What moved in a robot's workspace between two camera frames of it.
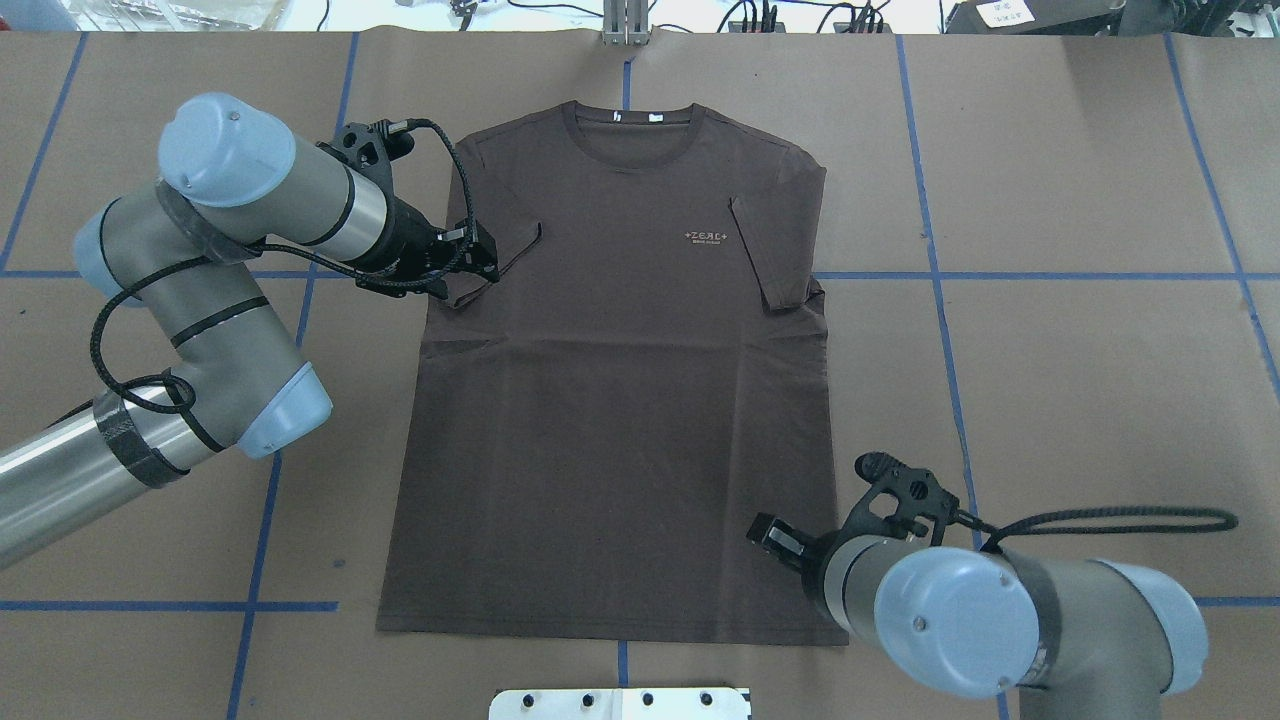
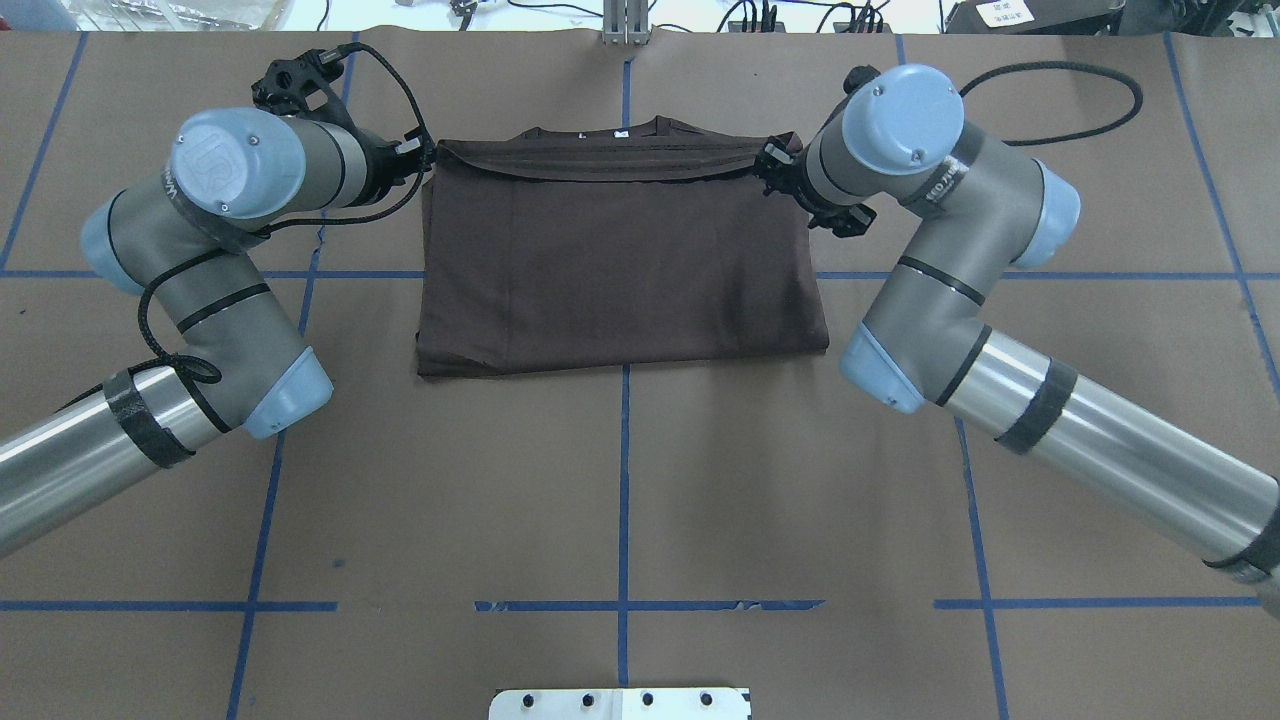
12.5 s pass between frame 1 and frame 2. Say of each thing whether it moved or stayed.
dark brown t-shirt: moved
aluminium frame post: stayed
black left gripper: moved
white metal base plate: stayed
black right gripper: moved
